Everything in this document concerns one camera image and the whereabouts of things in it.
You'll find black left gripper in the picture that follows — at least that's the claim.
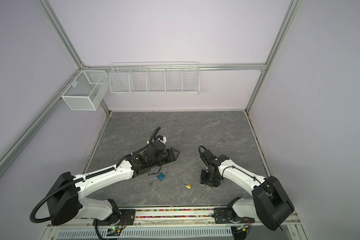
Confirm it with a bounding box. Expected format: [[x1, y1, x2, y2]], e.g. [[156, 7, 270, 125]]
[[150, 147, 181, 169]]

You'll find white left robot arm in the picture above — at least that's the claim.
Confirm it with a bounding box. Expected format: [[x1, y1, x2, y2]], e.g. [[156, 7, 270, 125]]
[[30, 128, 180, 226]]

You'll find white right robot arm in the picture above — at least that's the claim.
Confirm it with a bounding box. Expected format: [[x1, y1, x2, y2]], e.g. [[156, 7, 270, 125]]
[[198, 146, 295, 231]]

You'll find blue padlock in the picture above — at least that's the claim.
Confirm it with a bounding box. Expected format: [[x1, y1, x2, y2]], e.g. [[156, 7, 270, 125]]
[[156, 170, 168, 181]]

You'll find brass padlock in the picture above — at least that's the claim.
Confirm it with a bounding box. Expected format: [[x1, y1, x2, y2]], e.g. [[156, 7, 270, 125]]
[[184, 183, 192, 189]]

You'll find white mesh box basket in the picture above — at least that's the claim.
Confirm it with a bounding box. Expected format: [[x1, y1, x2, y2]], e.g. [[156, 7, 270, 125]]
[[62, 70, 110, 111]]

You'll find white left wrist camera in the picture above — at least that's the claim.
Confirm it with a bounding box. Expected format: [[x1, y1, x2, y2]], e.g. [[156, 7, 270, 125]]
[[155, 135, 167, 144]]

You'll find white vented cable duct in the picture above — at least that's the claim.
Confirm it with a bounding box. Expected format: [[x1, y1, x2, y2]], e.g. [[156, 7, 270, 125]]
[[56, 227, 233, 240]]

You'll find white wire shelf basket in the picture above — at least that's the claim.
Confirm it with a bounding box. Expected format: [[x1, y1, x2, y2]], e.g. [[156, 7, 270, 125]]
[[109, 62, 200, 95]]

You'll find aluminium frame corner post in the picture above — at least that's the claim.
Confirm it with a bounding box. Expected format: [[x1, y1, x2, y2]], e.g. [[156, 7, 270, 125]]
[[35, 0, 86, 70]]

